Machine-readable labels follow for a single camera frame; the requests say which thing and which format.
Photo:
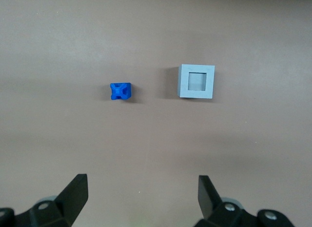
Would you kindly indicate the small blue plastic part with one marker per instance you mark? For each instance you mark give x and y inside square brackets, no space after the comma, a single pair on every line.
[120,91]

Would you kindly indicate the gray square base block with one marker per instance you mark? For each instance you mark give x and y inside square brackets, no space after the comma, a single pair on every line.
[184,83]

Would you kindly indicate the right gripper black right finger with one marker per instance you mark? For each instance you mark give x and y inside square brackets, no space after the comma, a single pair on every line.
[207,200]

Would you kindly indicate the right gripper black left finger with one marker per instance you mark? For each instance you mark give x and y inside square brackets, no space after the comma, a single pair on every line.
[70,200]

